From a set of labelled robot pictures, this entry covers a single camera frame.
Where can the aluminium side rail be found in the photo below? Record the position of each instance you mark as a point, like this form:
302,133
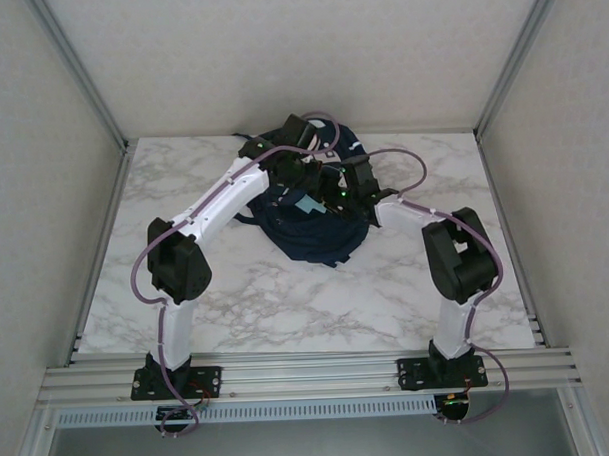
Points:
96,255
510,231

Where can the black controller board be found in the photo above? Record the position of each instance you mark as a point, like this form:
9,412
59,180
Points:
173,415
453,408

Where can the blue sticky note pad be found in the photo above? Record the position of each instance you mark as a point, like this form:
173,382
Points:
304,205

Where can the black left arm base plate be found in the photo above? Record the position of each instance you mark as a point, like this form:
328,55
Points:
210,379

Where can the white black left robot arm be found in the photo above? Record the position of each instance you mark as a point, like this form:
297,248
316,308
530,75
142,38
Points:
228,200

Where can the aluminium corner post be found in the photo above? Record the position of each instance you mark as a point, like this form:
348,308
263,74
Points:
517,55
80,71

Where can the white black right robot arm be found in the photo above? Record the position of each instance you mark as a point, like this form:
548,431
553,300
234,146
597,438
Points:
409,217

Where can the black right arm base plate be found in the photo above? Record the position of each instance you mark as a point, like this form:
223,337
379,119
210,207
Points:
412,377

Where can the aluminium cross rail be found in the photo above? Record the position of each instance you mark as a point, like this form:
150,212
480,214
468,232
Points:
309,375

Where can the aluminium frame leg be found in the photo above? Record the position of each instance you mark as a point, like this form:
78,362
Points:
584,428
39,442

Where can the navy blue backpack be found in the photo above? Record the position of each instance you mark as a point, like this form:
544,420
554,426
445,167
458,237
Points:
320,242

